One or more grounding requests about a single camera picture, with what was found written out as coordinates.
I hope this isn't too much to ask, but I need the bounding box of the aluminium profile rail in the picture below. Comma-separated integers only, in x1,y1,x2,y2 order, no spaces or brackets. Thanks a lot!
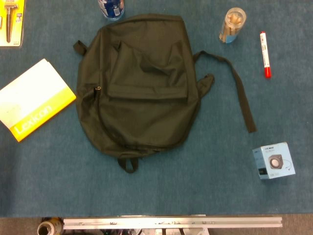
63,216,283,230

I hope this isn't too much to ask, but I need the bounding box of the light blue speaker box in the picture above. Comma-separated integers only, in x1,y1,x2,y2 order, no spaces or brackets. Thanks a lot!
252,141,296,180

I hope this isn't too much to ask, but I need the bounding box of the yellow razor blister pack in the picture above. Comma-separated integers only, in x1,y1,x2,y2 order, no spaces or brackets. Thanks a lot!
0,0,26,47

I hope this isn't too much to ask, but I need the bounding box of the red and white marker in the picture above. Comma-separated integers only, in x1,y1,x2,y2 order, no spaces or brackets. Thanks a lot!
259,31,272,79

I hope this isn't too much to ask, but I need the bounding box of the brown tape roll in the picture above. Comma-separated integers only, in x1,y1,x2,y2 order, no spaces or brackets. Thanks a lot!
37,217,65,235

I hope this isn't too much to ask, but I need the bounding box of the black fabric backpack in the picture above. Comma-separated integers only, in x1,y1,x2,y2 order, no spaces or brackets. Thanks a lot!
72,14,257,174

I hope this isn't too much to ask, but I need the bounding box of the clear jar of wooden sticks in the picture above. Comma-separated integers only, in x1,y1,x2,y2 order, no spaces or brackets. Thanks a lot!
219,7,247,45

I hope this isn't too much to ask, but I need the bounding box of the white and yellow Lexicon book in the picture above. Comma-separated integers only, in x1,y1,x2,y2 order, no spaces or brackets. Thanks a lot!
0,58,77,142

